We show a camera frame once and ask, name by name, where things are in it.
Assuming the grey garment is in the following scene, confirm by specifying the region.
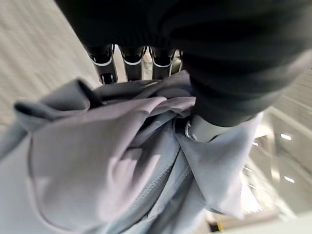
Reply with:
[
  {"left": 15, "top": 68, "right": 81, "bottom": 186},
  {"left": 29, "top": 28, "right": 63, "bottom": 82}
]
[{"left": 0, "top": 69, "right": 265, "bottom": 234}]

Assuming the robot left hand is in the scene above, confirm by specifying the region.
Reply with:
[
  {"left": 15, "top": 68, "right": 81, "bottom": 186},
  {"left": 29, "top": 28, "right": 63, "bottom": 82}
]
[{"left": 54, "top": 0, "right": 312, "bottom": 142}]

